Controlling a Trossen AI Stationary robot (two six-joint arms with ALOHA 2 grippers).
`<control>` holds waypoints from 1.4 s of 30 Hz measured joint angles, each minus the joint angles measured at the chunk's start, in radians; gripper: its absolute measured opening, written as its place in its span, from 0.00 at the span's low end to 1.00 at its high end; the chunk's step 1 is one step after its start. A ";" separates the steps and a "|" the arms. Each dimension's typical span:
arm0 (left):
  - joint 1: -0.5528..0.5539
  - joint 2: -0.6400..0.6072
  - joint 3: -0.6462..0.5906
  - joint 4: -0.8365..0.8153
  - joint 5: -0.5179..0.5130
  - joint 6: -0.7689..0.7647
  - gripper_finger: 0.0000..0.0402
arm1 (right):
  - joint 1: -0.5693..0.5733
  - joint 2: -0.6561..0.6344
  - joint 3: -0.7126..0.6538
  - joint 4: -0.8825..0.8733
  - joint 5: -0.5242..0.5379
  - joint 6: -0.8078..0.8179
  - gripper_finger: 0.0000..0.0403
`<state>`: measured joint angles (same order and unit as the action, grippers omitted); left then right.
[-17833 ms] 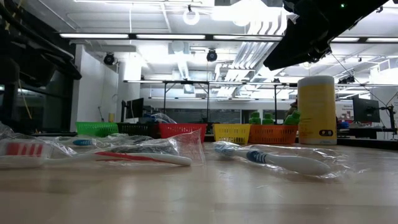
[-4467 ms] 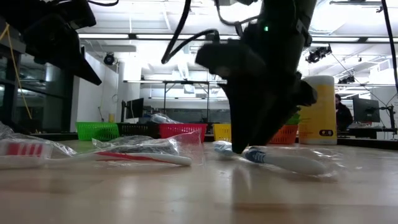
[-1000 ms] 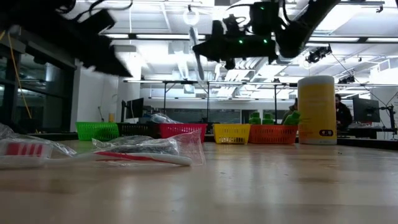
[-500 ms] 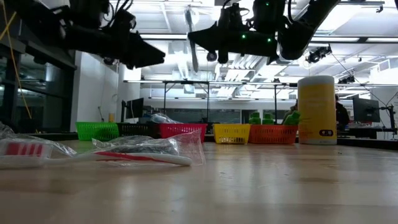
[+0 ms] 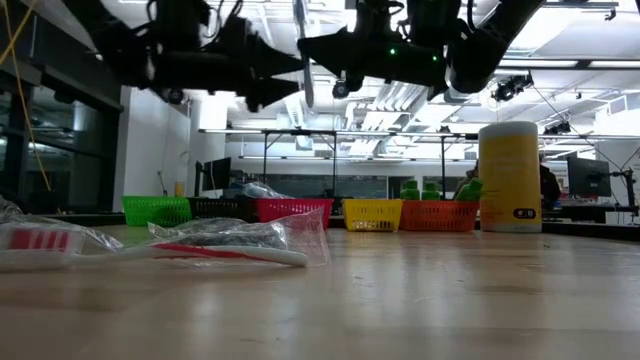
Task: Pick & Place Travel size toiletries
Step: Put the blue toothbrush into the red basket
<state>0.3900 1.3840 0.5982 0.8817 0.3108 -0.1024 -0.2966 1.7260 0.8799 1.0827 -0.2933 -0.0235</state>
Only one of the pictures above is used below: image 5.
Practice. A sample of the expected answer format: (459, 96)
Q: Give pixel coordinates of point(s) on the black background rig frame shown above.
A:
(300, 131)

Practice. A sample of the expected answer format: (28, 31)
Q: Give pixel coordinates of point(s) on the black background desk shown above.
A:
(590, 212)

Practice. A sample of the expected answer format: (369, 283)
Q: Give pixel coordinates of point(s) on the black computer monitor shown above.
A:
(218, 174)
(589, 176)

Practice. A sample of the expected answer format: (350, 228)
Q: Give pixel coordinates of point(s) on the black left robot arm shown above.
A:
(115, 45)

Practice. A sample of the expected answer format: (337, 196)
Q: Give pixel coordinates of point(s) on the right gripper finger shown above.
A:
(332, 50)

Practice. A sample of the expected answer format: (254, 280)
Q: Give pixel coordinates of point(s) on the yellow plastic basket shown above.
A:
(372, 215)

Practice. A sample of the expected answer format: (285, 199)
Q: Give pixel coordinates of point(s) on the teal bagged toothbrush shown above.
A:
(260, 191)

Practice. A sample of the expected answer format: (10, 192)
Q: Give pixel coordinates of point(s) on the black ceiling spotlight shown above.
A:
(557, 128)
(340, 90)
(175, 97)
(512, 86)

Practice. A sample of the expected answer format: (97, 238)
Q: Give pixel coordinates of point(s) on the person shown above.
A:
(549, 187)
(470, 175)

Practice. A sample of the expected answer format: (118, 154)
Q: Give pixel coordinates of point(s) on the long overhead light bar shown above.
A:
(550, 63)

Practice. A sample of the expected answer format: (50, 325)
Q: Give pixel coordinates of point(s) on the red plastic basket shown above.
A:
(295, 210)

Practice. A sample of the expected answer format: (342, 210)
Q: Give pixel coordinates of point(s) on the orange plastic basket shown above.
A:
(440, 216)

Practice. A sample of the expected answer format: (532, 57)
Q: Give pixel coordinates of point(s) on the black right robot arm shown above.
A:
(480, 45)

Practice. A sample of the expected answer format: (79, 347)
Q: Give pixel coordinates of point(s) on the yellow canister white lid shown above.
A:
(510, 180)

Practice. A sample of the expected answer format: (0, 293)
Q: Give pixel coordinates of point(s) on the small yellow background bottle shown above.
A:
(179, 189)

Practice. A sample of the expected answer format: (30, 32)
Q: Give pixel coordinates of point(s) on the green plastic basket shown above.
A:
(157, 210)

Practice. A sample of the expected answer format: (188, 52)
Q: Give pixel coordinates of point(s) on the black plastic basket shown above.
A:
(225, 209)

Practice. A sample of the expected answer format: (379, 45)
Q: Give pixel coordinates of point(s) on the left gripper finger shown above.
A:
(275, 62)
(267, 91)

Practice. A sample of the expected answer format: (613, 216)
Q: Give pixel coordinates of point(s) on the red white bagged toothbrush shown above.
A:
(225, 252)

